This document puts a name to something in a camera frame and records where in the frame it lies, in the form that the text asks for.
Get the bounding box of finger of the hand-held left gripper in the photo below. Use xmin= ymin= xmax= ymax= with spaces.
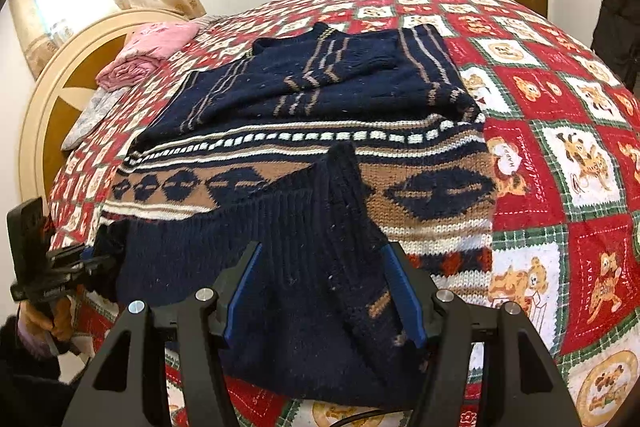
xmin=47 ymin=224 xmax=126 ymax=265
xmin=30 ymin=257 xmax=118 ymax=303

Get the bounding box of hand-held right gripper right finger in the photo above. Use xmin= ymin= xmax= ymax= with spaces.
xmin=381 ymin=242 xmax=583 ymax=427

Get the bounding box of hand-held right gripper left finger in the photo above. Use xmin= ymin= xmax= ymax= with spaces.
xmin=60 ymin=241 xmax=263 ymax=427

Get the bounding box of navy patterned knit sweater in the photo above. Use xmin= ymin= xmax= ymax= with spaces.
xmin=100 ymin=22 xmax=498 ymax=408

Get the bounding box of person's left forearm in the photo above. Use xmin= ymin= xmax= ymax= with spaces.
xmin=0 ymin=314 xmax=81 ymax=427

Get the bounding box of person's left hand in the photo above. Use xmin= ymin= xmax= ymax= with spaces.
xmin=19 ymin=297 xmax=75 ymax=350

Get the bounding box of grey cushion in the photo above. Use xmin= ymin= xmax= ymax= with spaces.
xmin=61 ymin=86 xmax=132 ymax=152

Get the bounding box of cream wooden headboard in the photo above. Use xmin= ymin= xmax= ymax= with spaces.
xmin=17 ymin=8 xmax=193 ymax=208

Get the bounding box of red printed bedspread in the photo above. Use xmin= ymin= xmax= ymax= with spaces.
xmin=47 ymin=0 xmax=640 ymax=427

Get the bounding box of folded pink blanket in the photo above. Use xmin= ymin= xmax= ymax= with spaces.
xmin=95 ymin=21 xmax=198 ymax=90

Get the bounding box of black folded stroller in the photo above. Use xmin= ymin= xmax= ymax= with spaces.
xmin=590 ymin=0 xmax=640 ymax=92

